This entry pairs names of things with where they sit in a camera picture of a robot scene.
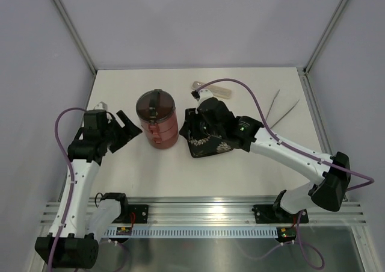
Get slotted white cable duct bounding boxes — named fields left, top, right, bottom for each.
left=103, top=226, right=278, bottom=239

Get left aluminium post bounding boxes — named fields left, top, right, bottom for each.
left=51, top=0, right=97, bottom=76

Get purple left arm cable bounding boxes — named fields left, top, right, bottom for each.
left=48, top=108, right=130, bottom=269

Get metal food tongs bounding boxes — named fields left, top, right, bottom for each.
left=265, top=89, right=300, bottom=128

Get pink bowl with handles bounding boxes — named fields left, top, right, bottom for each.
left=143, top=123, right=178, bottom=142

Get aluminium front rail frame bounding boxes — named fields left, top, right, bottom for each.
left=40, top=196, right=368, bottom=227

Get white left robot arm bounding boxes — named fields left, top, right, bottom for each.
left=35, top=108, right=149, bottom=271

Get grey transparent lid red handles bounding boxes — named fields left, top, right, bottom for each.
left=135, top=89, right=176, bottom=120

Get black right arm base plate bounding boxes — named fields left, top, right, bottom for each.
left=251, top=204, right=309, bottom=224

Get black floral square plate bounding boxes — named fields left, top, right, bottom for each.
left=187, top=136, right=233, bottom=158

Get right aluminium post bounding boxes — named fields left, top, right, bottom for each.
left=303, top=0, right=351, bottom=76

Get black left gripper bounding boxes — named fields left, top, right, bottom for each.
left=101, top=111, right=141, bottom=152

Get beige cutlery case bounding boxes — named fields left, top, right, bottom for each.
left=191, top=81, right=232, bottom=99

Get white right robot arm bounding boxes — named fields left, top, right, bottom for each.
left=179, top=89, right=351, bottom=223

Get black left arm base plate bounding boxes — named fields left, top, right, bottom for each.
left=112, top=204, right=149, bottom=224

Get dark pink bowl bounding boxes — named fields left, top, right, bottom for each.
left=149, top=135, right=179, bottom=149

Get aluminium post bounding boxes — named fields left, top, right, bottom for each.
left=303, top=0, right=351, bottom=76
left=51, top=0, right=97, bottom=76

